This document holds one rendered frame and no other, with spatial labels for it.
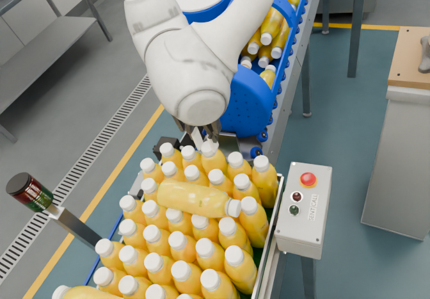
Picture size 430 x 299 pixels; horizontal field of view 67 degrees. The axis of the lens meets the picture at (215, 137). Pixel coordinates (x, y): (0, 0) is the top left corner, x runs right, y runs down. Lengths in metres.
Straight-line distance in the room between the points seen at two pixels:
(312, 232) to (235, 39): 0.46
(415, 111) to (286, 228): 0.67
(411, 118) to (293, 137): 1.16
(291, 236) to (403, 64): 0.72
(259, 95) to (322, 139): 1.40
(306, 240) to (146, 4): 0.56
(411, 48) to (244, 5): 0.88
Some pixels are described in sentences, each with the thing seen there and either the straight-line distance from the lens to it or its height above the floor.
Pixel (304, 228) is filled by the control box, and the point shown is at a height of 1.10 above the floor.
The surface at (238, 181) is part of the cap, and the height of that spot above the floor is 1.10.
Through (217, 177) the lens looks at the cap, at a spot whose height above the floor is 1.10.
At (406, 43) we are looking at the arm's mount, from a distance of 1.34.
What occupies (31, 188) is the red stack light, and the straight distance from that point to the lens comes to 0.92.
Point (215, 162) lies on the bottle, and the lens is 0.90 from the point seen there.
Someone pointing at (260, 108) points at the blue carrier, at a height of 1.11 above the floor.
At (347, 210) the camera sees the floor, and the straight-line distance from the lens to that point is 2.03.
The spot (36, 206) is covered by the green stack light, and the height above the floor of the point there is 1.19.
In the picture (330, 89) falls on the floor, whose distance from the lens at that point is 2.62.
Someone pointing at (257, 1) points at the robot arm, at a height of 1.56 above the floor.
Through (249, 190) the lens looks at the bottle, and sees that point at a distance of 0.86.
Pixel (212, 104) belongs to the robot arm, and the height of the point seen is 1.49.
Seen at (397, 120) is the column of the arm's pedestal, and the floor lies 0.85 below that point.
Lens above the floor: 1.81
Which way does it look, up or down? 48 degrees down
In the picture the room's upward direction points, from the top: 20 degrees counter-clockwise
